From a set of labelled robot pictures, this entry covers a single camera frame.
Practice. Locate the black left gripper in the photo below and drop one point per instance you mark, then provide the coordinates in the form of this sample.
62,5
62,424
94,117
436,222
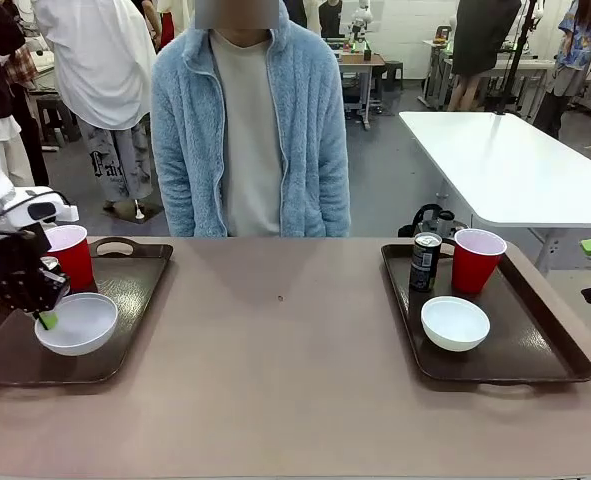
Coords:
15,270

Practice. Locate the white round bowl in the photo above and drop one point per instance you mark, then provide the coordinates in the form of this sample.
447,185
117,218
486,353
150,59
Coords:
455,325
85,327

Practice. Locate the red plastic cup white inside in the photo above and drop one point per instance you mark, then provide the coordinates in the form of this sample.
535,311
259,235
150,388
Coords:
475,270
75,255

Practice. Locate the black yellow drink can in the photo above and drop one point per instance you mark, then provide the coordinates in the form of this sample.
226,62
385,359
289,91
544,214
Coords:
422,270

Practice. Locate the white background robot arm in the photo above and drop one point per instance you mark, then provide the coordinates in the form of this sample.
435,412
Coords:
361,17

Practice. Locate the person's left forearm blue sleeve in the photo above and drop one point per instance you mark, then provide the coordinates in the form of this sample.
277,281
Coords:
327,195

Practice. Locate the person's right forearm blue sleeve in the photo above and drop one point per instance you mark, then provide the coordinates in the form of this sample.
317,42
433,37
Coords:
180,195

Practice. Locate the dark brown serving tray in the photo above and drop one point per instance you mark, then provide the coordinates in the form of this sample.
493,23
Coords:
140,300
525,340

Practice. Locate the white folding table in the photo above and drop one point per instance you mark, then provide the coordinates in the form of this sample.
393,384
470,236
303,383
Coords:
500,165

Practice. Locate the person in colourful shirt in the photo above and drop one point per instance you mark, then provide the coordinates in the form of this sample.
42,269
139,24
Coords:
575,45

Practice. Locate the black tripod pole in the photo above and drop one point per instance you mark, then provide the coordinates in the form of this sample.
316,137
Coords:
517,55

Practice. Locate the black metal stool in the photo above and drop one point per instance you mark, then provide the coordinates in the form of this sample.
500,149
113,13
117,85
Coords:
55,102

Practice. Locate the person in black dress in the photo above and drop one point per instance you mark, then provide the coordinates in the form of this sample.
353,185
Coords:
480,45

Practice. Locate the person in white shirt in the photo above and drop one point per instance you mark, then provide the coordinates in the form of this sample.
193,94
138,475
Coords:
90,65

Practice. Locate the dark plastic stool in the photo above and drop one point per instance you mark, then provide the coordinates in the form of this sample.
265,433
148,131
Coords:
393,72

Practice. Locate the person in blue fleece jacket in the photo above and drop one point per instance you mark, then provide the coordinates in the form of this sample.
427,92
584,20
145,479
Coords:
250,125

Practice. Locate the wooden top work desk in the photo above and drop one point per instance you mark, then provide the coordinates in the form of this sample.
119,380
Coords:
362,59

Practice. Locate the person in black shirt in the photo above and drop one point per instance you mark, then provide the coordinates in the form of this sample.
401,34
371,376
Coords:
330,17

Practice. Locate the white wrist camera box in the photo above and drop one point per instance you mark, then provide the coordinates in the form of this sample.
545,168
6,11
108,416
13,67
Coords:
50,212

